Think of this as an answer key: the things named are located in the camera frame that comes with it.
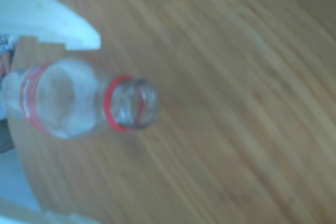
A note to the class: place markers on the clear bottle small print label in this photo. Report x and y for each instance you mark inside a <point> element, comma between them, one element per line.
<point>65,98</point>

